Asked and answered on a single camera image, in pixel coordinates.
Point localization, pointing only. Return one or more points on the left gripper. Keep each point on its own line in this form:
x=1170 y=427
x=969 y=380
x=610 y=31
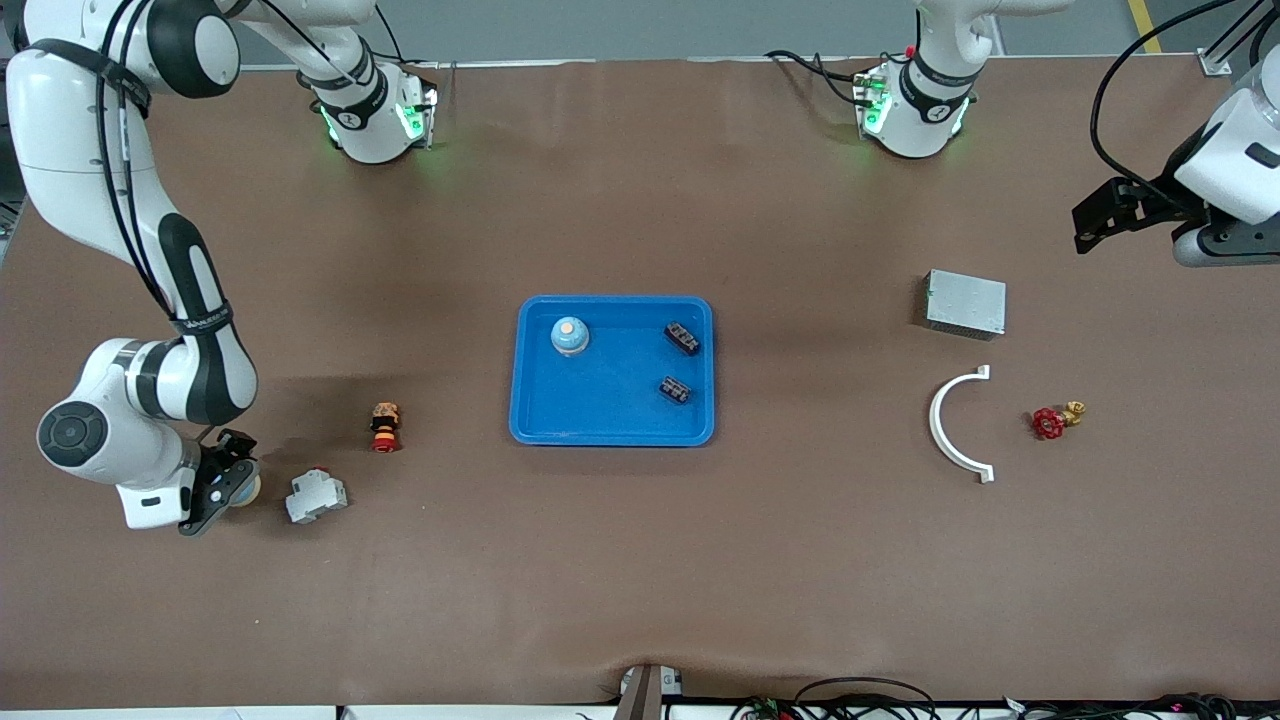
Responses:
x=1163 y=193

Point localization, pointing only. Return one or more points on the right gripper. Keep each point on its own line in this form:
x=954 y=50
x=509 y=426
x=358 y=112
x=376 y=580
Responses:
x=222 y=461

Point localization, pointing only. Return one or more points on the blue bell with tan button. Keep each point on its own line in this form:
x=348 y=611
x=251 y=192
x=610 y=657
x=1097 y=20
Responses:
x=252 y=490
x=569 y=336

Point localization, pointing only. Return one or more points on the black electrolytic capacitor block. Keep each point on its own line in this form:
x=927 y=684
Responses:
x=675 y=390
x=682 y=338

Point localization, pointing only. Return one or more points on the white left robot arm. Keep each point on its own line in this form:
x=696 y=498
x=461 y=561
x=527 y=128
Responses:
x=930 y=110

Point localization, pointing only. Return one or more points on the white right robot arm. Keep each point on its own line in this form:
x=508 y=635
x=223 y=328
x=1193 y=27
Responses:
x=60 y=150

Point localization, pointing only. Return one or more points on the blue plastic tray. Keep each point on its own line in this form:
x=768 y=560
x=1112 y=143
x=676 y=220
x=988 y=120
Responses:
x=610 y=410

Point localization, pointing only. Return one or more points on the white circuit breaker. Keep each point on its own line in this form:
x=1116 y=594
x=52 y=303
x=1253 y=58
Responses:
x=315 y=497

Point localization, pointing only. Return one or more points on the orange and red push button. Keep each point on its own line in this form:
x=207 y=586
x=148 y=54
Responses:
x=385 y=425

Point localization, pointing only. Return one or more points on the silver metal box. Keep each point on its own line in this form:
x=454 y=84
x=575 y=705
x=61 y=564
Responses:
x=965 y=305

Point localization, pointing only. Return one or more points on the aluminium frame profile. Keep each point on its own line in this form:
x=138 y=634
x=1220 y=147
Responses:
x=1217 y=64

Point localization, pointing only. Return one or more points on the white curved plastic bracket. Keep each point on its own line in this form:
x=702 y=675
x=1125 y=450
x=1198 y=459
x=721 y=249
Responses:
x=935 y=420

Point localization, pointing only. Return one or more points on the metal mount post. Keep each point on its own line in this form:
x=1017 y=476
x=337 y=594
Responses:
x=640 y=700

